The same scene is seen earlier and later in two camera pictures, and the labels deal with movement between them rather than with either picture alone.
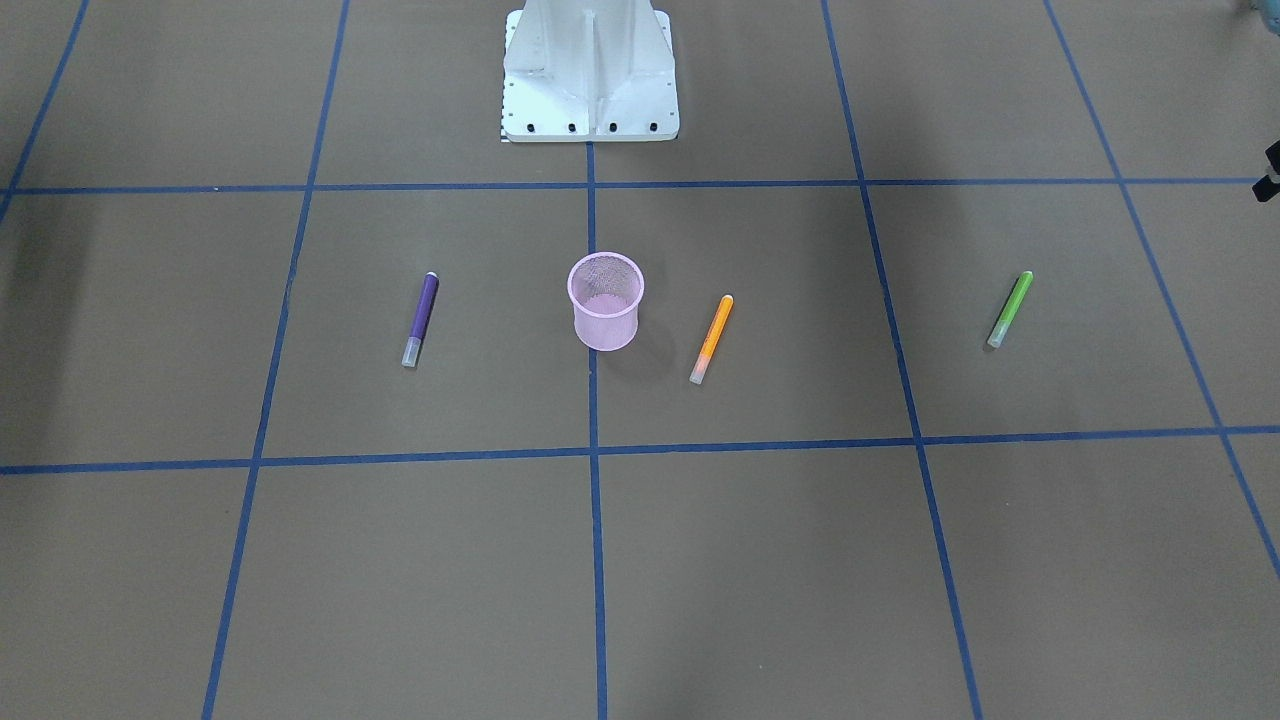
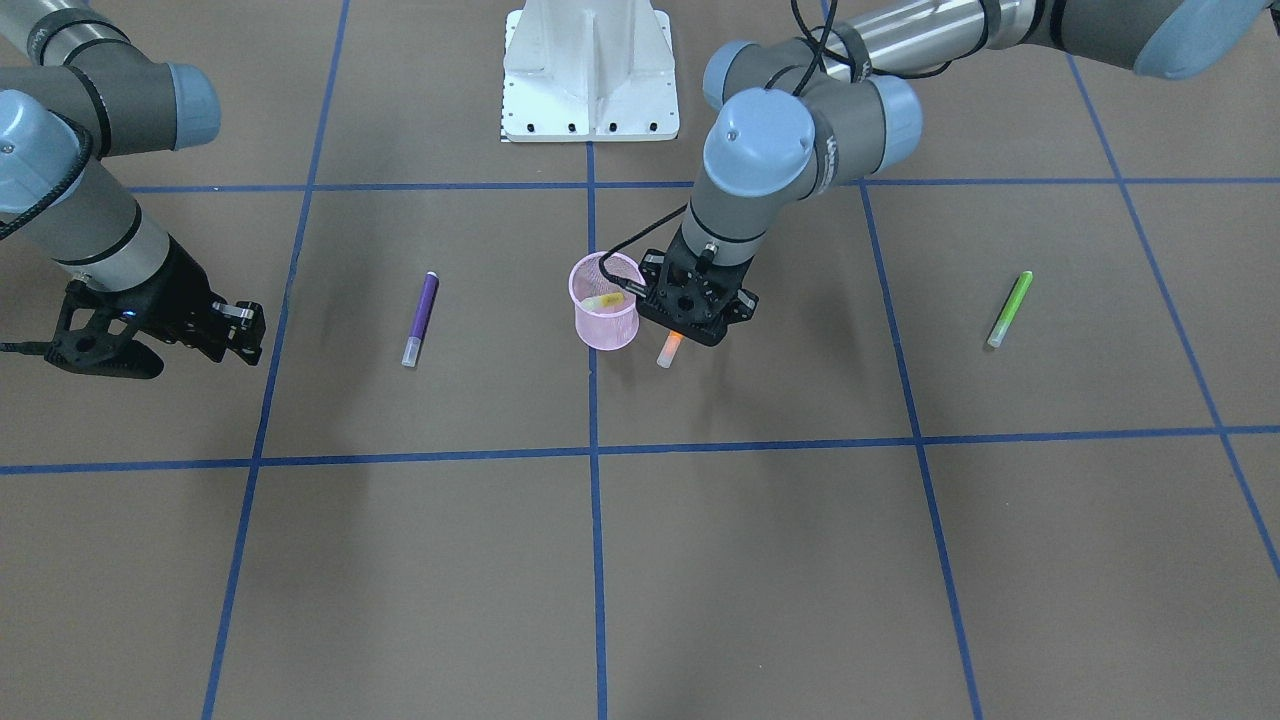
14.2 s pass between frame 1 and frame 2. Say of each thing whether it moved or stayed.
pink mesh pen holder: stayed
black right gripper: moved
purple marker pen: stayed
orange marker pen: moved
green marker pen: stayed
